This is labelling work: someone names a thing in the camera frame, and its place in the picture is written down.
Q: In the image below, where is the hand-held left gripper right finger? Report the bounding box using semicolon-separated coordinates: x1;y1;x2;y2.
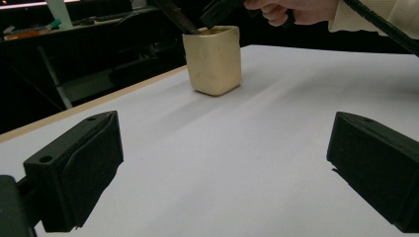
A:
326;111;419;235

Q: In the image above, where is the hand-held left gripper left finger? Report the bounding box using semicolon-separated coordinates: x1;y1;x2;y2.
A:
23;110;125;234

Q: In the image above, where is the cream square cup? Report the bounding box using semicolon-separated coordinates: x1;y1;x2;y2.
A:
182;25;242;97

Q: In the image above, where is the black office chair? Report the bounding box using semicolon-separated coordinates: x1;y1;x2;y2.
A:
110;8;187;88

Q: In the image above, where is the grey metal stand leg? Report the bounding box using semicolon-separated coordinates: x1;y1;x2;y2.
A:
37;45;74;111

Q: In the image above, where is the cluttered background desk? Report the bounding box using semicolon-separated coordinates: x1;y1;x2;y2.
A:
0;6;181;47

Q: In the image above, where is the white post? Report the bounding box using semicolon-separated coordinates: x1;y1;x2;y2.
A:
44;0;74;32

